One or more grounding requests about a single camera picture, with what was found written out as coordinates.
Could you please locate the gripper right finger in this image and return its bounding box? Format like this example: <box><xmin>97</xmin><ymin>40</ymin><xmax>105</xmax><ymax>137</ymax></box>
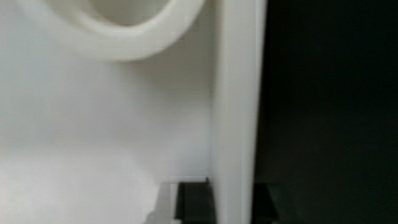
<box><xmin>250</xmin><ymin>183</ymin><xmax>279</xmax><ymax>224</ymax></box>

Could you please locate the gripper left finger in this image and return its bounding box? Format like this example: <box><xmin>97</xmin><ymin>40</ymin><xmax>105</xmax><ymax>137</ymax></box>
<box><xmin>147</xmin><ymin>179</ymin><xmax>217</xmax><ymax>224</ymax></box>

